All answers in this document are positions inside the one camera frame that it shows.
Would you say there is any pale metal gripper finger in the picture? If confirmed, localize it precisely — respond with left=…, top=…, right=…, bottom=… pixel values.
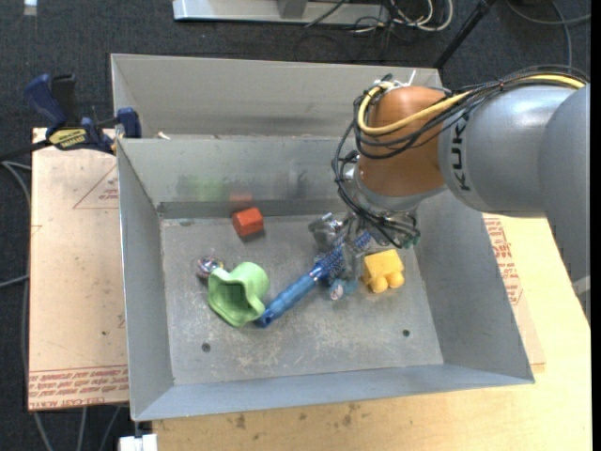
left=343, top=243, right=361, bottom=284

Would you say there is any small clear blue object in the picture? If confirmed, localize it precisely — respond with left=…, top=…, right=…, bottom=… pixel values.
left=328, top=279, right=359, bottom=302

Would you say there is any yellow toy brick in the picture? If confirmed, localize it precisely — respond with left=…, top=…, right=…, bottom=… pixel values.
left=360, top=248, right=406, bottom=294

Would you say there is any blue brush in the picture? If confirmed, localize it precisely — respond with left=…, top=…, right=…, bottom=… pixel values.
left=254, top=230, right=373, bottom=329

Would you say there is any red-brown small block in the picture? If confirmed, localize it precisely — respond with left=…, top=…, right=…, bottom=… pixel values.
left=231, top=206, right=266, bottom=239

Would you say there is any grey metal bin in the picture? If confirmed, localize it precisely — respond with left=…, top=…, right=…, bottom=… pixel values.
left=110, top=53, right=536, bottom=423

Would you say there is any green wavy-rimmed cup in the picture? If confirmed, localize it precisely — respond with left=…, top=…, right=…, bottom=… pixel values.
left=207, top=261, right=271, bottom=328

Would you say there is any multicoloured small ball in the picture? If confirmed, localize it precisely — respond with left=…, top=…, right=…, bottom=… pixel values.
left=195, top=256, right=225, bottom=281

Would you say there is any brown cardboard board, red print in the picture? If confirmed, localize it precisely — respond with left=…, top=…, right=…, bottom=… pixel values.
left=27, top=127, right=548, bottom=412

